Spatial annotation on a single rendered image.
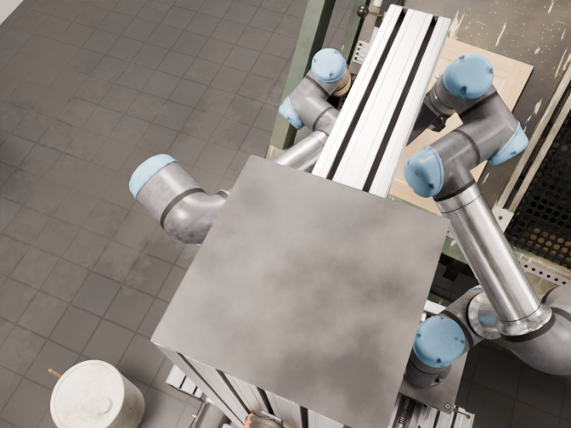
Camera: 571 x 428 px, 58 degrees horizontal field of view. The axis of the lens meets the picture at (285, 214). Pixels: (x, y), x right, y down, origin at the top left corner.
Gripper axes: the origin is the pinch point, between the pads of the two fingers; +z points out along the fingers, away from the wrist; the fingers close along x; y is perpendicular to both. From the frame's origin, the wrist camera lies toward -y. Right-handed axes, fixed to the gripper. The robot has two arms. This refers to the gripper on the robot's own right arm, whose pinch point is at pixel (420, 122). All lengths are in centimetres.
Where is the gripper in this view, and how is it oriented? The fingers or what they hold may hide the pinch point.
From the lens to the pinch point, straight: 127.1
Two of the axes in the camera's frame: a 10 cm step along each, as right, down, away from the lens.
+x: -6.8, -7.3, 0.5
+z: 0.6, 0.2, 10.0
